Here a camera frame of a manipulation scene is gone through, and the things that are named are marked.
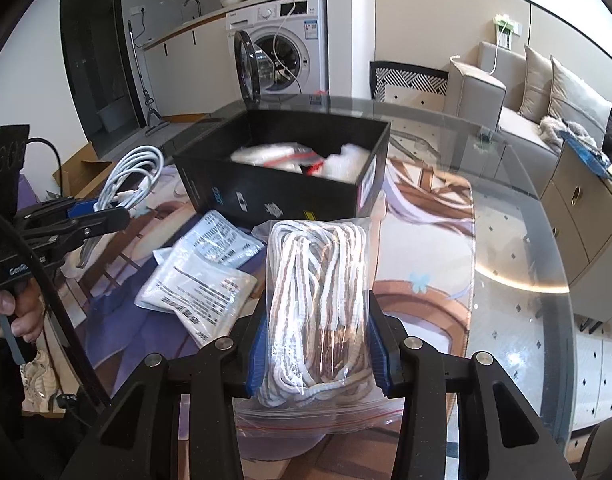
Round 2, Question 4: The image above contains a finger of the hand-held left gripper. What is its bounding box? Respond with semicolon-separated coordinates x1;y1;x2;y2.
16;199;96;229
23;208;132;256

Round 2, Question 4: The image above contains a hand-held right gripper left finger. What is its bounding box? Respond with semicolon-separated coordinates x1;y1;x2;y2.
61;305;268;480

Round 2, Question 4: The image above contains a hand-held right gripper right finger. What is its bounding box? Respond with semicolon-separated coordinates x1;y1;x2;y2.
368;292;577;480

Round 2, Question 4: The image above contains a white cable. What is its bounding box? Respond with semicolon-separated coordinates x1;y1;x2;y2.
93;146;166;211

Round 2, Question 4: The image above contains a bagged white rope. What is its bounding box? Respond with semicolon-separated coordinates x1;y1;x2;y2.
233;217;405;437

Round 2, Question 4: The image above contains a white printed packet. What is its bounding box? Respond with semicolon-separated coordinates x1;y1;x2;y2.
135;247;260;347
173;210;266;269

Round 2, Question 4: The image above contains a black cardboard box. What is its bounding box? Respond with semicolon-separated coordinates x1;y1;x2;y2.
172;108;392;222

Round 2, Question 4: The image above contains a red white tissue packet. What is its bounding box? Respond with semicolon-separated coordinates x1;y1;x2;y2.
231;144;328;177

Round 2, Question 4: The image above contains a white bubble wrap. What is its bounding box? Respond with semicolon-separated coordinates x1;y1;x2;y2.
318;144;375;184

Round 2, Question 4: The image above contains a person's left hand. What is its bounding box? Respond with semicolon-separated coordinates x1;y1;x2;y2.
0;284;46;344

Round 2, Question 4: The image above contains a brown cardboard box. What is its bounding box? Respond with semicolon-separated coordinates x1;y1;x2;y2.
51;142;118;199

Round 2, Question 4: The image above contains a floor mop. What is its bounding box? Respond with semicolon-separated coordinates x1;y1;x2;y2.
127;20;175;137

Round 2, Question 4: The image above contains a printed desk mat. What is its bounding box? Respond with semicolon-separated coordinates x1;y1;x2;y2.
51;157;480;480

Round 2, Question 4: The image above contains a black glass door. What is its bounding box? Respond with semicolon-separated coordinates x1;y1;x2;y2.
60;0;153;159

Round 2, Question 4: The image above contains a white sneaker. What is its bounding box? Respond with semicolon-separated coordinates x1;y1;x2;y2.
20;350;63;414

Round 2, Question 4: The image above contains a kitchen counter cabinet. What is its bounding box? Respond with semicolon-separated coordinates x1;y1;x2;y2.
141;7;237;122

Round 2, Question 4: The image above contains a beige side cabinet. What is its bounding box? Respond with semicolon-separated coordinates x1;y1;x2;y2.
538;132;612;327

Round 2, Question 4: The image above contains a white washing machine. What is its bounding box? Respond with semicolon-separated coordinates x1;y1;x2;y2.
225;0;330;109

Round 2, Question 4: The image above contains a beige sofa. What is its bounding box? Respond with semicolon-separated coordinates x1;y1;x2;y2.
447;40;612;157

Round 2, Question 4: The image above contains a grey furry cloth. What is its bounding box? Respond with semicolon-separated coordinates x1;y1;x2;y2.
538;116;595;152

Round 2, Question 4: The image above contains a beige throw pillow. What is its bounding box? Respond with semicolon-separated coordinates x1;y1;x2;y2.
517;44;555;122
548;57;612;137

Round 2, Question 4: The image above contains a black cable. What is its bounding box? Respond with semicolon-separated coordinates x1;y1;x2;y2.
0;137;113;411

